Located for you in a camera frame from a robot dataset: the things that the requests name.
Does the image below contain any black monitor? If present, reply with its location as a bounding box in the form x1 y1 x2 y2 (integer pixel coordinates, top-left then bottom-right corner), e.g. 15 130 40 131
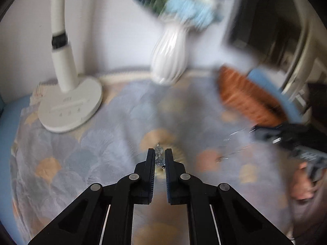
222 0 307 70

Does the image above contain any brown wicker basket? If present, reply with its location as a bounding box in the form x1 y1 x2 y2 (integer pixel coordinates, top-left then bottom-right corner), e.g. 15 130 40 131
217 66 289 128

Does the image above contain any cream underlay cloth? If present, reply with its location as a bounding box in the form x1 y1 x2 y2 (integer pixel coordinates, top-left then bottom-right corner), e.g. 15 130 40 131
30 70 217 105

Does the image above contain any person's right hand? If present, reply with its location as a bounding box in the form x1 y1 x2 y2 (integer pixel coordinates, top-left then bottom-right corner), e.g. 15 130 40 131
291 162 318 203

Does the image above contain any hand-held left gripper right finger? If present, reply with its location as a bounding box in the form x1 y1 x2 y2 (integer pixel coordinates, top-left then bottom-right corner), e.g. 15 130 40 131
165 148 294 245

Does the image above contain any light blue chair back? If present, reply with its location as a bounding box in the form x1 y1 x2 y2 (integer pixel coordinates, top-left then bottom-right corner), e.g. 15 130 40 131
247 68 303 123

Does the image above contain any clear crystal bead bracelet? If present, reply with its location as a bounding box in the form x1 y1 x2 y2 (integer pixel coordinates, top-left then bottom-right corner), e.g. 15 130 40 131
153 144 166 170

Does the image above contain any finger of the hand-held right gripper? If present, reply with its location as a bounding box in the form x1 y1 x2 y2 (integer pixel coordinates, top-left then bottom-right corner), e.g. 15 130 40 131
250 124 283 144

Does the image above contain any blue and white flower bouquet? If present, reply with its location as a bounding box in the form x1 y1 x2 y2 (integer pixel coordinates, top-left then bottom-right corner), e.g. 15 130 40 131
132 0 234 31

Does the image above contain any white ribbed vase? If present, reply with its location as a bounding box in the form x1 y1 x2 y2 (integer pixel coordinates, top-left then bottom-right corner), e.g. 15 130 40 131
151 24 188 85

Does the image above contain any white desk lamp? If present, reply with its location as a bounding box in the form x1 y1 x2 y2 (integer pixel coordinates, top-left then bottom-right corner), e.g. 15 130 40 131
38 0 103 133

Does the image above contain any thin silver chain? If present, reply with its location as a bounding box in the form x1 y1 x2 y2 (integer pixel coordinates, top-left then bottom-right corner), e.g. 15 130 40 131
217 129 256 161

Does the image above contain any scallop patterned blanket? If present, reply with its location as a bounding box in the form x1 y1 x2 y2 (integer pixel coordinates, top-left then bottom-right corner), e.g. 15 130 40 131
9 78 294 245

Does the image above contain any person's right forearm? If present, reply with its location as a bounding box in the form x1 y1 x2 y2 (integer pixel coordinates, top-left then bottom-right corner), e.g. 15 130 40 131
290 182 327 238

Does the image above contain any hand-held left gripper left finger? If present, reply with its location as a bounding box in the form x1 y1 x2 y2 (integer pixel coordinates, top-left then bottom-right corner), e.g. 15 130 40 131
27 148 156 245

